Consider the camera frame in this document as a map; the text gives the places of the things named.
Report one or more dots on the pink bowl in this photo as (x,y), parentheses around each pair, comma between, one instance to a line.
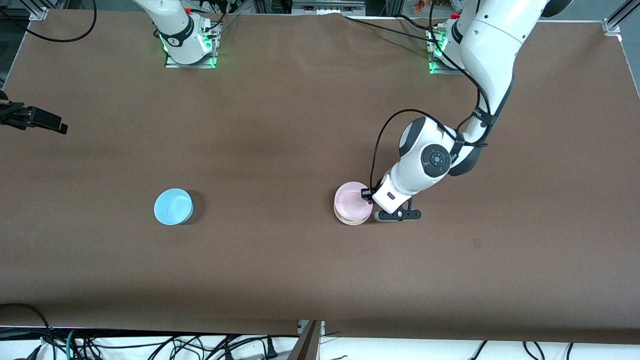
(350,202)

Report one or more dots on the brown table cover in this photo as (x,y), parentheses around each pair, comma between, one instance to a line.
(320,280)

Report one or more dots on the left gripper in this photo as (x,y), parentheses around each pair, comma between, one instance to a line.
(368,197)

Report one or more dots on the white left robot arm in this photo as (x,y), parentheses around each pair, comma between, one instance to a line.
(495,50)

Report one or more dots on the blue bowl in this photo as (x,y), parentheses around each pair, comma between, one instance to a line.
(172,206)

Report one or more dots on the aluminium frame corner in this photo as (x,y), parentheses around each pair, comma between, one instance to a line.
(617,22)
(39,11)

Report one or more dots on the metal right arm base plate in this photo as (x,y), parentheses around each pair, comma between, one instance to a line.
(172,65)

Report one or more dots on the aluminium post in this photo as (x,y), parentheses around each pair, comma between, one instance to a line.
(307,342)

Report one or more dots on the white bowl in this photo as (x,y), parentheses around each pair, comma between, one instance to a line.
(352,222)

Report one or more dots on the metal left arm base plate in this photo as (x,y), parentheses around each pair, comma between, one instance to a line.
(436,67)

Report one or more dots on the grey metal box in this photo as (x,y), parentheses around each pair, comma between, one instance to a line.
(327,6)

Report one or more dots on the black power plug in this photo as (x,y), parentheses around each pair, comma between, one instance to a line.
(271,348)

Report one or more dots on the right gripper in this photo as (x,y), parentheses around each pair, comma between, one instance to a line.
(21,116)

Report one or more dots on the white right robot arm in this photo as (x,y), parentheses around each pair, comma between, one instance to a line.
(172,30)

